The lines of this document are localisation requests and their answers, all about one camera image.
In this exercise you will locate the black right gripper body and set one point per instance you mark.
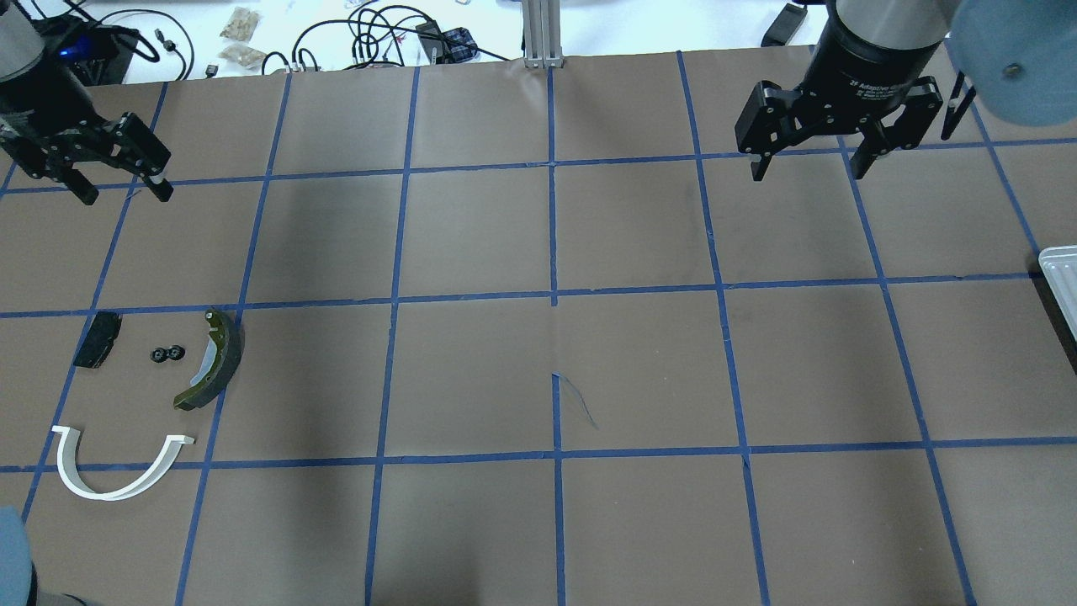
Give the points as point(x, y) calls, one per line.
point(867, 63)

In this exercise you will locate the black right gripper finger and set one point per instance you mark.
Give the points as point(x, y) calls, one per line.
point(920, 107)
point(768, 123)

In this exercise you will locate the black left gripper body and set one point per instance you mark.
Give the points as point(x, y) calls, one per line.
point(40, 105)

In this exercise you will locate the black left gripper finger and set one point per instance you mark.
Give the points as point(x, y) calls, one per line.
point(141, 153)
point(48, 163)

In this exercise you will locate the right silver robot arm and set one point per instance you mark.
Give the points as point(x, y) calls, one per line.
point(1016, 57)

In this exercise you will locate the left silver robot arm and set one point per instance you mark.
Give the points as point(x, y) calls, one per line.
point(24, 45)

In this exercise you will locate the silver metal tray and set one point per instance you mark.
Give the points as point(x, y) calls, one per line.
point(1058, 265)

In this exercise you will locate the black brake pad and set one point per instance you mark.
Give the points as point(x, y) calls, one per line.
point(98, 341)

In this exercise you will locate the green brake shoe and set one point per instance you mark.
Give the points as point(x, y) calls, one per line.
point(221, 361)

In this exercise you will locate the white curved plastic part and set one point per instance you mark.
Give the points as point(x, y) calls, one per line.
point(68, 440)

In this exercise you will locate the loose blue thread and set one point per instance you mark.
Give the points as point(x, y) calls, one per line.
point(576, 394)

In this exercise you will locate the aluminium frame post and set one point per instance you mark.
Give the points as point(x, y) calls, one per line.
point(542, 46)

